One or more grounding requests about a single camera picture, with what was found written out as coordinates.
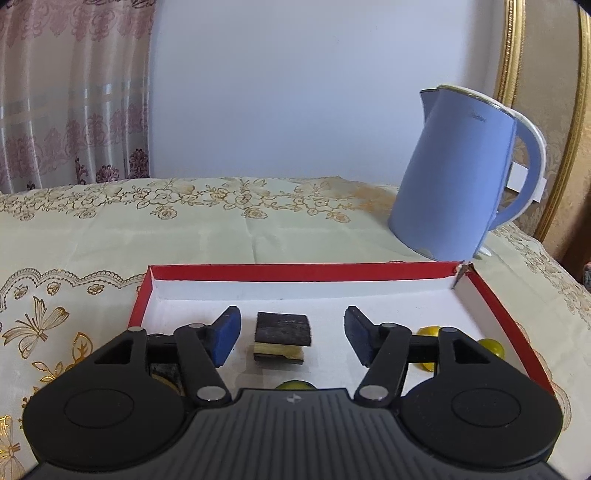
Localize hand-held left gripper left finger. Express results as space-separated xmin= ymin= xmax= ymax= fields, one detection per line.
xmin=93 ymin=305 xmax=243 ymax=408

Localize blue electric kettle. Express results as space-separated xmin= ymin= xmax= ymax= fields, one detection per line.
xmin=387 ymin=84 xmax=548 ymax=262

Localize cream embroidered tablecloth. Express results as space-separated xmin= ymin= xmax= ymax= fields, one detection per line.
xmin=0 ymin=175 xmax=591 ymax=480

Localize white wall switch panel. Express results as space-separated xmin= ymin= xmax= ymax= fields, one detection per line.
xmin=506 ymin=162 xmax=547 ymax=203

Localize floral patterned curtain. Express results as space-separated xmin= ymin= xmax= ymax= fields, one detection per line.
xmin=0 ymin=0 xmax=158 ymax=195

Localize gold wall moulding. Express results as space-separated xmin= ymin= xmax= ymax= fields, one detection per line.
xmin=534 ymin=8 xmax=588 ymax=245
xmin=494 ymin=0 xmax=526 ymax=108

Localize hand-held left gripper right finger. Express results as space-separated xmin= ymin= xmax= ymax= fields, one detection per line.
xmin=344 ymin=305 xmax=491 ymax=409

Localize red and white cardboard box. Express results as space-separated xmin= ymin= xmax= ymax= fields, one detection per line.
xmin=127 ymin=260 xmax=557 ymax=398

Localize dark slice with yellow rind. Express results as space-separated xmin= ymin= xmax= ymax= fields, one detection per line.
xmin=252 ymin=312 xmax=313 ymax=364
xmin=148 ymin=364 xmax=182 ymax=387

